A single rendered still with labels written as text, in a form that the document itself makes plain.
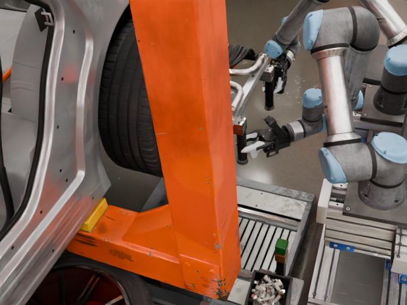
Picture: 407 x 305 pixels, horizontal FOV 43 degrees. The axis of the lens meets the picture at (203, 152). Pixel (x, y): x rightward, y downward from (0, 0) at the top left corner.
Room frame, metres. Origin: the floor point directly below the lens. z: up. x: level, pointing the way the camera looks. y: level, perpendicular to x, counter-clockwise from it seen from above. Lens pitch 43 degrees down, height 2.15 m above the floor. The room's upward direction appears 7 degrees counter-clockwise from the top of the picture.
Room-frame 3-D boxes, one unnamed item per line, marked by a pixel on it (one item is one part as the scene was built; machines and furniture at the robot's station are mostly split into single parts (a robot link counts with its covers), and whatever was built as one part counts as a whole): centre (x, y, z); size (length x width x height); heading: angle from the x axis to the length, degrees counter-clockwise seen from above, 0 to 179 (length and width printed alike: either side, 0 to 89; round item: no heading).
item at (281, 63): (1.86, -0.36, 0.86); 0.12 x 0.08 x 0.09; 153
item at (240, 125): (1.45, -0.12, 0.93); 0.09 x 0.05 x 0.05; 63
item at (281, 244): (1.10, -0.23, 0.64); 0.04 x 0.04 x 0.04; 63
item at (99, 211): (1.31, 0.47, 0.71); 0.14 x 0.14 x 0.05; 63
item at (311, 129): (1.53, -0.43, 0.81); 0.11 x 0.08 x 0.09; 108
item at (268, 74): (1.75, -0.27, 0.93); 0.09 x 0.05 x 0.05; 63
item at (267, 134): (1.48, -0.28, 0.80); 0.12 x 0.08 x 0.09; 108
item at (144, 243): (1.23, 0.32, 0.69); 0.52 x 0.17 x 0.35; 63
